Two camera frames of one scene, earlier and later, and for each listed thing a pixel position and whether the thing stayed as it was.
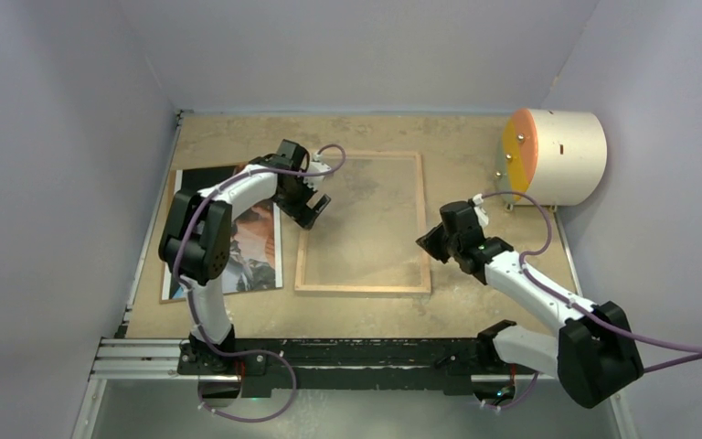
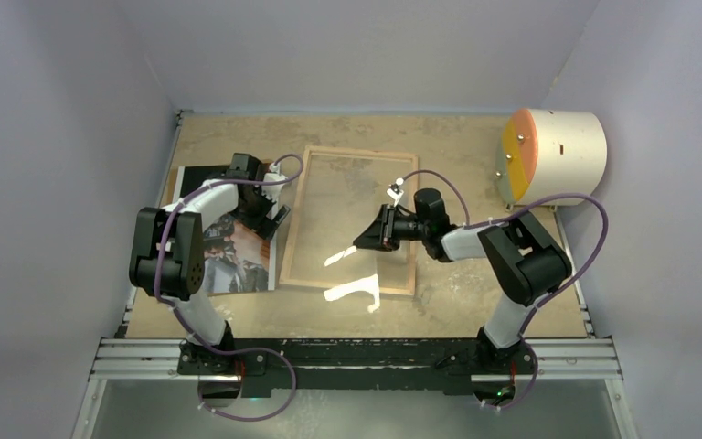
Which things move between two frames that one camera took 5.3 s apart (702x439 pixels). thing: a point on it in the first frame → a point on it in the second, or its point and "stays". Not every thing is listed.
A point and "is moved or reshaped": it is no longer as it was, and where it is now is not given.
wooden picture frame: (331, 289) is moved or reshaped
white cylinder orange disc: (556, 157) stays
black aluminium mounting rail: (318, 367) stays
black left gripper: (301, 212) → (262, 224)
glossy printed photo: (256, 260) stays
